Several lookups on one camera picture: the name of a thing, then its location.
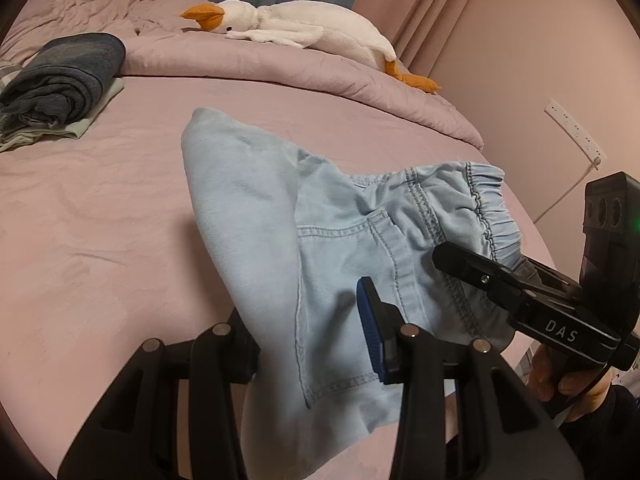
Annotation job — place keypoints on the light green folded cloth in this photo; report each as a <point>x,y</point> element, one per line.
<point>75,130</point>

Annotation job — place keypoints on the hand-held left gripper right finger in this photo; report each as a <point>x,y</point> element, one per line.
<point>367,330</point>

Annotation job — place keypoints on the white goose plush toy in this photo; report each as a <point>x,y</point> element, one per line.
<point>310,25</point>

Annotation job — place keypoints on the pink bed sheet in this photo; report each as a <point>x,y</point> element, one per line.
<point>100,235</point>

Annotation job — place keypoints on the pink duvet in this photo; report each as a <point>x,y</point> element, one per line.
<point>250,60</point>

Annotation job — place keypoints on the white power strip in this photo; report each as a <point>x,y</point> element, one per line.
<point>575,127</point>

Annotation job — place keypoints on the person's right forearm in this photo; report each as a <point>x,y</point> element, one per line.
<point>615,425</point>

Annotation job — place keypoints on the light blue denim pants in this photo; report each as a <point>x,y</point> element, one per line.
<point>260,210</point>

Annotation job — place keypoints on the person's right hand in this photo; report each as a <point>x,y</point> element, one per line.
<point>555,380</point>

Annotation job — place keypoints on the dark grey folded garment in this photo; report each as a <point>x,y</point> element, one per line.
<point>65,75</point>

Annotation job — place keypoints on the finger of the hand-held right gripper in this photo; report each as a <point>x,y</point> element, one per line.
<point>475,272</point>
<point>557,280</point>

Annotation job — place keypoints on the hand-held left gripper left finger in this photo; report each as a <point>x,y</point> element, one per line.
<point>235,355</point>

